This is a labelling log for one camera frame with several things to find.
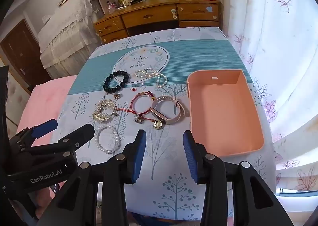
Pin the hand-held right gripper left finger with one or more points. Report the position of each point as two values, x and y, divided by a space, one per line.
139 156

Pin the tan jewelry box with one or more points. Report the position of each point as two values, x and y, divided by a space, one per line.
223 116

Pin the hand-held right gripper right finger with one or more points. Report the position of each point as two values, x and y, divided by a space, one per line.
191 159

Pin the wooden desk with drawers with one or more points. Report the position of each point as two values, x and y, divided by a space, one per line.
149 16

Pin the small white pearl strand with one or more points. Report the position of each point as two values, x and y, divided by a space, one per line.
142 73

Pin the pink smart watch band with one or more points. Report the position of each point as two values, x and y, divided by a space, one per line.
180 114

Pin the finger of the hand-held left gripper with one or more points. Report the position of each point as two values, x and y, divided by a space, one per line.
79 134
46 126

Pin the pink blanket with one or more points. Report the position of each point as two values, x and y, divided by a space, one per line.
44 99

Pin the brown wooden door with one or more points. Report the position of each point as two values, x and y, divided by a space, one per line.
19 49

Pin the person's left hand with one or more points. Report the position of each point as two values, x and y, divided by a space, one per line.
43 205

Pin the white leaf print curtain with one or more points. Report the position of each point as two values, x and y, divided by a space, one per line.
273 30

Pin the round gold brooch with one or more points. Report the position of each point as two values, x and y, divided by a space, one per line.
157 124

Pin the white lace cover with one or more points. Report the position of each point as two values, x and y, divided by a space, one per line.
67 30

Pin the gold flower brooch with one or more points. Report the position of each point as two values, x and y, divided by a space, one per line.
116 96

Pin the grey flower brooch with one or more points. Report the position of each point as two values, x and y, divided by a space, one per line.
138 119

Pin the tree print tablecloth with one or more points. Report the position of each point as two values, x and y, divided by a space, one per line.
161 141

